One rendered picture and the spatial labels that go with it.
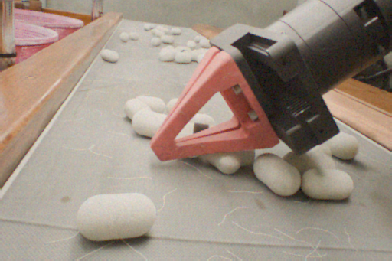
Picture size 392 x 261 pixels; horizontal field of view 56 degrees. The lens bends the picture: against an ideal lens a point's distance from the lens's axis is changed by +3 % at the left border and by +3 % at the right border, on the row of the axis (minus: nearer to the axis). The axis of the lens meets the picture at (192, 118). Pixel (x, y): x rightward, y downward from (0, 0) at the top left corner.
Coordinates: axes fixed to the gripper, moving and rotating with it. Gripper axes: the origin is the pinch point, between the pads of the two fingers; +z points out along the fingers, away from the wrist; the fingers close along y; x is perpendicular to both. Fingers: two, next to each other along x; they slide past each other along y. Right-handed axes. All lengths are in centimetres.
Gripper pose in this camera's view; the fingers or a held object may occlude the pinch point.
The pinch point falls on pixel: (164, 145)
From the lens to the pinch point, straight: 24.1
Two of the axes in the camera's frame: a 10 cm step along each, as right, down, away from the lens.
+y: 1.6, 3.2, -9.4
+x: 5.3, 7.7, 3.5
